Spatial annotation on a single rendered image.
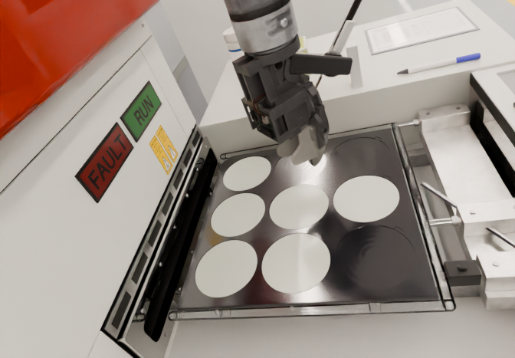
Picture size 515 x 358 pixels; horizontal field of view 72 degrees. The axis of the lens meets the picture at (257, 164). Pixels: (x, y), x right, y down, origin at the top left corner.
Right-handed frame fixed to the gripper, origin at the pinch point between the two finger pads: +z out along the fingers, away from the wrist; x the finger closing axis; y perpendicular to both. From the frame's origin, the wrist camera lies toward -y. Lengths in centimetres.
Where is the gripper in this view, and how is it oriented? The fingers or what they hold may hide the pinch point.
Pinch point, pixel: (316, 156)
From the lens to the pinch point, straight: 57.2
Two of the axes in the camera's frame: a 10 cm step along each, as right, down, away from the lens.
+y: -7.9, 5.4, -2.9
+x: 5.3, 3.8, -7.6
